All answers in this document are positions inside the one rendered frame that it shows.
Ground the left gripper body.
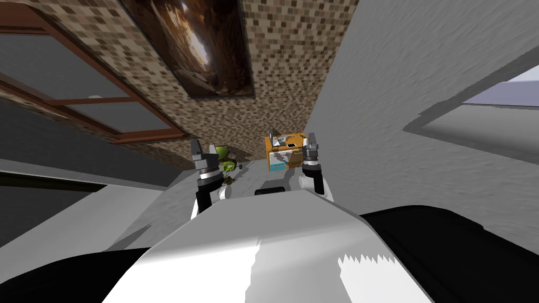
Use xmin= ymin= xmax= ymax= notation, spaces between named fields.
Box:
xmin=192 ymin=152 xmax=222 ymax=173

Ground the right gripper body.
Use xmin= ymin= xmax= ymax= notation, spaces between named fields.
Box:
xmin=302 ymin=144 xmax=321 ymax=163

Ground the green potted plant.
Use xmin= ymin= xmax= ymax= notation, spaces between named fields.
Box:
xmin=214 ymin=145 xmax=243 ymax=186

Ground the orange cardboard box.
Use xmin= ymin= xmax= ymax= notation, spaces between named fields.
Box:
xmin=264 ymin=128 xmax=309 ymax=173

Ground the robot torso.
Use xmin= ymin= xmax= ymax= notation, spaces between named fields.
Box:
xmin=102 ymin=187 xmax=435 ymax=303

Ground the brown framed window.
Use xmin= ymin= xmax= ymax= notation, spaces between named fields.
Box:
xmin=0 ymin=2 xmax=187 ymax=145

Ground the dark brown wall picture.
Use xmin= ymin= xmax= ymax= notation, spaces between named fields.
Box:
xmin=119 ymin=0 xmax=256 ymax=100

